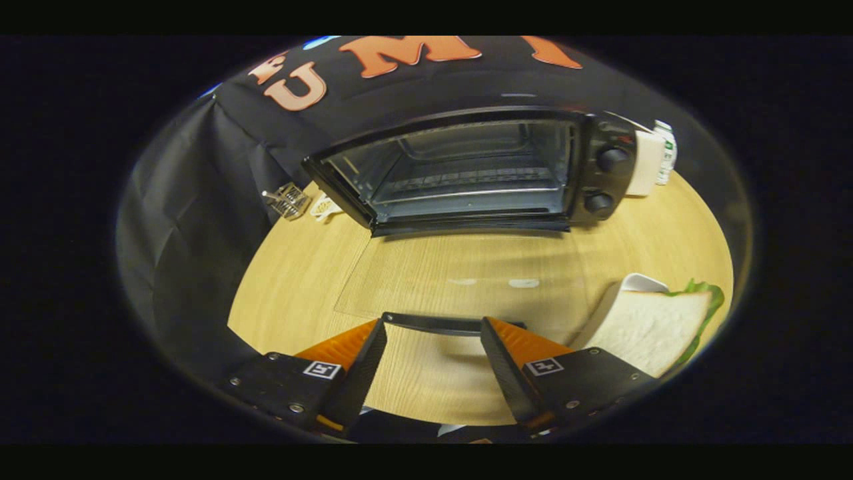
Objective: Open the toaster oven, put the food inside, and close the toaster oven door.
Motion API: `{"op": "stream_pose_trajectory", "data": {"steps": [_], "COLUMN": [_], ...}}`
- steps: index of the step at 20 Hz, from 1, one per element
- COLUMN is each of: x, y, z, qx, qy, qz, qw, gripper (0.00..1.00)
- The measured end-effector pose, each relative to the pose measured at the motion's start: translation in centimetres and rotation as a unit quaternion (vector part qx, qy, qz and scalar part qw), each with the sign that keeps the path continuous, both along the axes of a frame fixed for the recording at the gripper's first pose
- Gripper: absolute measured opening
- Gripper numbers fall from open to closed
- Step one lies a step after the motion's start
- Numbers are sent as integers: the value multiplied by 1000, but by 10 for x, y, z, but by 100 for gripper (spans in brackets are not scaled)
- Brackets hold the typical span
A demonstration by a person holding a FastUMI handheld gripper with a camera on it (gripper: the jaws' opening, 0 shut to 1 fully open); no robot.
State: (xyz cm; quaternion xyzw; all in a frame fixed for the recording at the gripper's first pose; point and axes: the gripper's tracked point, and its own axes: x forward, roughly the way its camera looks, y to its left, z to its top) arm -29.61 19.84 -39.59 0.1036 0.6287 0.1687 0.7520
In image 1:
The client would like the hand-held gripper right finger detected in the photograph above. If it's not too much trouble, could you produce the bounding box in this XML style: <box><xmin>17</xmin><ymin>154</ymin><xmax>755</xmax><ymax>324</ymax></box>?
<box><xmin>480</xmin><ymin>316</ymin><xmax>658</xmax><ymax>433</ymax></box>

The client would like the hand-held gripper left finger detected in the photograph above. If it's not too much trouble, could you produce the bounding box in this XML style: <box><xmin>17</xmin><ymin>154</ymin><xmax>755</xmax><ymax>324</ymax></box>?
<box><xmin>222</xmin><ymin>317</ymin><xmax>389</xmax><ymax>435</ymax></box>

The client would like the white bread lettuce sandwich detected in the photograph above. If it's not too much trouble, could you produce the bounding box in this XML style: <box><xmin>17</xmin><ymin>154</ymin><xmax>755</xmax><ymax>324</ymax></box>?
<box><xmin>586</xmin><ymin>279</ymin><xmax>725</xmax><ymax>379</ymax></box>

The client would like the black toaster oven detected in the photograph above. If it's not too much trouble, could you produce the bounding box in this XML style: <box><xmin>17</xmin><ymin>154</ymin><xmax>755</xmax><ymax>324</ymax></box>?
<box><xmin>303</xmin><ymin>105</ymin><xmax>638</xmax><ymax>337</ymax></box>

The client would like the white slotted tray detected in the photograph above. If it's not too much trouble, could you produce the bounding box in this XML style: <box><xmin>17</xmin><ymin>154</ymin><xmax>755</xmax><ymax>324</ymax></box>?
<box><xmin>572</xmin><ymin>273</ymin><xmax>669</xmax><ymax>349</ymax></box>

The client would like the small white patterned item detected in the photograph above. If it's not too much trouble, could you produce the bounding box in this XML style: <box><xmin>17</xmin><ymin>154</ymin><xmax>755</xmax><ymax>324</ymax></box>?
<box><xmin>310</xmin><ymin>193</ymin><xmax>345</xmax><ymax>223</ymax></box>

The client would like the clear glass holder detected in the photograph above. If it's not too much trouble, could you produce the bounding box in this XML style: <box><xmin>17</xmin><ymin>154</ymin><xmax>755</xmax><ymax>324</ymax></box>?
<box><xmin>262</xmin><ymin>183</ymin><xmax>312</xmax><ymax>221</ymax></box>

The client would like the black backdrop cloth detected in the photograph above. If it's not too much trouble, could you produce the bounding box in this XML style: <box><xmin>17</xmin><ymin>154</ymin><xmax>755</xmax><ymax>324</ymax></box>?
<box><xmin>117</xmin><ymin>36</ymin><xmax>670</xmax><ymax>401</ymax></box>

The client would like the white rectangular box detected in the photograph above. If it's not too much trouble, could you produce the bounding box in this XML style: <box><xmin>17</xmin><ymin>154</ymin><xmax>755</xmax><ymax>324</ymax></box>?
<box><xmin>625</xmin><ymin>129</ymin><xmax>667</xmax><ymax>198</ymax></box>

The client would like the white bottle with green label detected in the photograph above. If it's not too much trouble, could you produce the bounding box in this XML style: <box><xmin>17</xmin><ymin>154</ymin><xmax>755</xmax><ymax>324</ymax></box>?
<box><xmin>653</xmin><ymin>120</ymin><xmax>678</xmax><ymax>187</ymax></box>

